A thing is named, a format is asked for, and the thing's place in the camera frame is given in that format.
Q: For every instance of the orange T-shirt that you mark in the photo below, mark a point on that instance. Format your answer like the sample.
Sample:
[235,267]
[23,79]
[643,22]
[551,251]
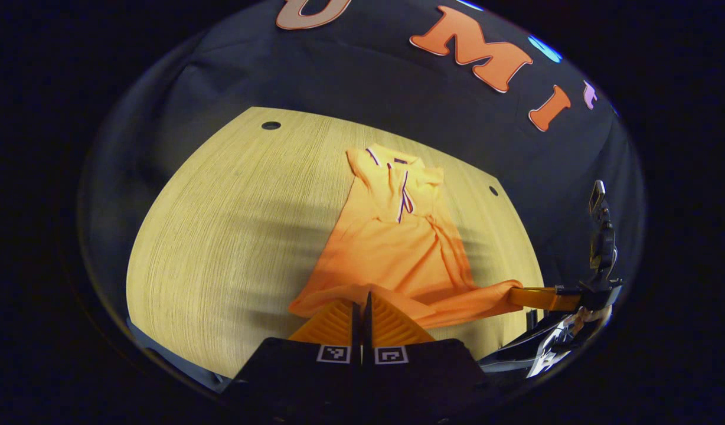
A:
[392,248]

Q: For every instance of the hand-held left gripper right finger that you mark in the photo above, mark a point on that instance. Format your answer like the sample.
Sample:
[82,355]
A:
[415,378]

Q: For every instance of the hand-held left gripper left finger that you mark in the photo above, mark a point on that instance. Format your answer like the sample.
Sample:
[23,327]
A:
[315,378]

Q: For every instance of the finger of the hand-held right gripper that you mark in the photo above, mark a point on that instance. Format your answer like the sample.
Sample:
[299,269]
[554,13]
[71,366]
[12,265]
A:
[545,298]

